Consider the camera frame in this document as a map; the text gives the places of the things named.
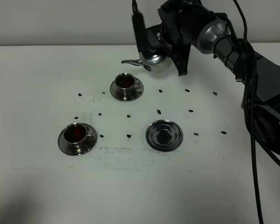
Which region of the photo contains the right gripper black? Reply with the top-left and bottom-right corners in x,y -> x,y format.
132,9 -> 191,76

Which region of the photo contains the stainless steel teapot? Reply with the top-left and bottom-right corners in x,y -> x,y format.
121,49 -> 172,73

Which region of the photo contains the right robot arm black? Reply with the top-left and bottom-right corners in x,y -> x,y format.
132,0 -> 280,155

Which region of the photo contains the teapot steel saucer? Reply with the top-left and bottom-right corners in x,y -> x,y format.
145,119 -> 183,152

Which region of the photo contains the far steel saucer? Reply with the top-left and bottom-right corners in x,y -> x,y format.
110,73 -> 144,102

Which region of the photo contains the far steel teacup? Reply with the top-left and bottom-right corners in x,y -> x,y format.
114,73 -> 141,96

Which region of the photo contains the steel teacup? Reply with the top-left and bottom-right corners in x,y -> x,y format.
114,73 -> 141,96
61,123 -> 96,147

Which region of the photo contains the near steel saucer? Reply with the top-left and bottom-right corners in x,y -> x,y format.
58,128 -> 98,156

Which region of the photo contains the near steel teacup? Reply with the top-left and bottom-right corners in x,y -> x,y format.
61,123 -> 96,147

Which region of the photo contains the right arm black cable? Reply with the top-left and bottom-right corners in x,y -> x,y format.
233,0 -> 280,224

